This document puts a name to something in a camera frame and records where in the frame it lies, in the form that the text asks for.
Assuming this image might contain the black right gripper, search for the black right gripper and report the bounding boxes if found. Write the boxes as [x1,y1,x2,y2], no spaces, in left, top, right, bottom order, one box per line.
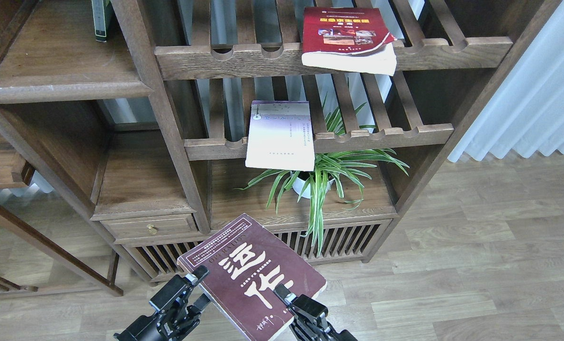
[273,284,357,341]

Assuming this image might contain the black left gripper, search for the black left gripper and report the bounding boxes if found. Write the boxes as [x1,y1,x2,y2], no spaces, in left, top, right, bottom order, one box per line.
[135,266,211,341]

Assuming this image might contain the maroon book with white characters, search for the maroon book with white characters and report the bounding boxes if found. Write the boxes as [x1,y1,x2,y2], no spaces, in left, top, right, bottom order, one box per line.
[177,214,327,341]

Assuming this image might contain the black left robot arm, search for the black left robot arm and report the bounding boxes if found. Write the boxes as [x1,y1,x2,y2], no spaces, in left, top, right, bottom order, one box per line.
[114,266,211,341]

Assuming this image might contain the brass drawer knob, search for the brass drawer knob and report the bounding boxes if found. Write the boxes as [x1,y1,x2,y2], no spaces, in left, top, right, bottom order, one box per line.
[147,224,158,235]

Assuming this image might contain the white plant pot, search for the white plant pot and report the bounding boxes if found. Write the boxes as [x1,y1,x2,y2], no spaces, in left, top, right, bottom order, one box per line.
[292,172,335,199]

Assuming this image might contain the green spider plant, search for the green spider plant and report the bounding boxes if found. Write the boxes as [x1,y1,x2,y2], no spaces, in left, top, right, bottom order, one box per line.
[237,95,410,256]

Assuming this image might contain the dark wooden bookshelf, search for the dark wooden bookshelf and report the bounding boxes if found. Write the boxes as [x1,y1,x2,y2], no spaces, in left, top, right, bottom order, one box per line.
[0,0,560,281]

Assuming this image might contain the white and purple book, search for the white and purple book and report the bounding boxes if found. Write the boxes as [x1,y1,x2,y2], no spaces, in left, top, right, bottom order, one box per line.
[245,100,315,172]

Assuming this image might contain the red paperback book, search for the red paperback book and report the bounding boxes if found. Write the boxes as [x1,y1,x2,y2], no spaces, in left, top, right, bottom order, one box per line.
[301,7,397,76]

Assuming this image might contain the white curtain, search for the white curtain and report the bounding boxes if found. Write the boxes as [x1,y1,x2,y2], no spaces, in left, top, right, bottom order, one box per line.
[448,1,564,162]

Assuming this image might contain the green upright book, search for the green upright book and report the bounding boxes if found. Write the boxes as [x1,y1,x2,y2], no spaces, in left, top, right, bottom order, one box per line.
[91,0,114,42]

